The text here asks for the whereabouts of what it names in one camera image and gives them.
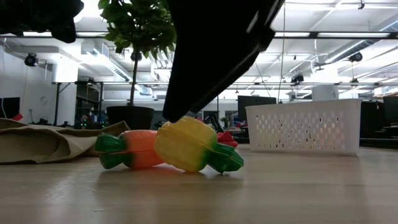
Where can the yellow toy fruit green leaves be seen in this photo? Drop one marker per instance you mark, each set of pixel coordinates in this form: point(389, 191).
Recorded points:
point(183, 146)

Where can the black ceiling spot lamp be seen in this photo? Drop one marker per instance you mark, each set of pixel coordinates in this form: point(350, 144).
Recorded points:
point(31, 59)
point(356, 57)

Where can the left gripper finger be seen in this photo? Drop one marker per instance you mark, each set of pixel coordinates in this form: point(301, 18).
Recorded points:
point(74, 7)

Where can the red cloth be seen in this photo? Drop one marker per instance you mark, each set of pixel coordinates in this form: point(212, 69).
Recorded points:
point(227, 140)

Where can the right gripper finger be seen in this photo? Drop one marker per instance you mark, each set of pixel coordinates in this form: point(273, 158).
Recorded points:
point(202, 71)

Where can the black monitor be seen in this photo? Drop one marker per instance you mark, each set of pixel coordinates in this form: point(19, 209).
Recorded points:
point(256, 107)

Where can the tan cloth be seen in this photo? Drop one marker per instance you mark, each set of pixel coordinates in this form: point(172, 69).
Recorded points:
point(46, 143)

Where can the green potted plant black pot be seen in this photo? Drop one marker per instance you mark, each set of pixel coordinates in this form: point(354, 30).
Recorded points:
point(130, 116)

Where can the tall black table frame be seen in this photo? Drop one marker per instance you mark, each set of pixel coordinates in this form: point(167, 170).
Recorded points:
point(57, 102)

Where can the orange toy carrot green top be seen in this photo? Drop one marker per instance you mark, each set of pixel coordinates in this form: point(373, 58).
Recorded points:
point(143, 146)

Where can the white perforated plastic basket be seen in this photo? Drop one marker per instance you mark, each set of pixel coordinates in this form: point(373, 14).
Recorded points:
point(304, 109)

